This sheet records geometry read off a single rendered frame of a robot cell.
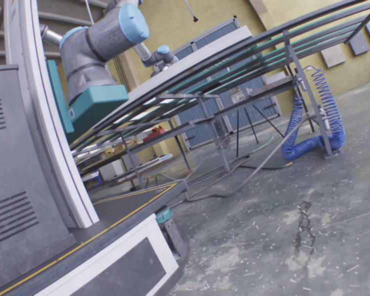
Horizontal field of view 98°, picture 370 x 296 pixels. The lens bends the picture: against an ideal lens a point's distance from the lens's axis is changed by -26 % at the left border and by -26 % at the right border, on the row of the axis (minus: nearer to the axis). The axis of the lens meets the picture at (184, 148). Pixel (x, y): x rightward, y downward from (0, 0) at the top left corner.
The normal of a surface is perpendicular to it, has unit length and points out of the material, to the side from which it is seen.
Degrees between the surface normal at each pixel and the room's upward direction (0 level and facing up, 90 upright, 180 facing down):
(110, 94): 90
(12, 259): 90
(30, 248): 90
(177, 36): 90
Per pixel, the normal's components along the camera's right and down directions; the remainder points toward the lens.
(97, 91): 0.78, -0.30
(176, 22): -0.45, 0.22
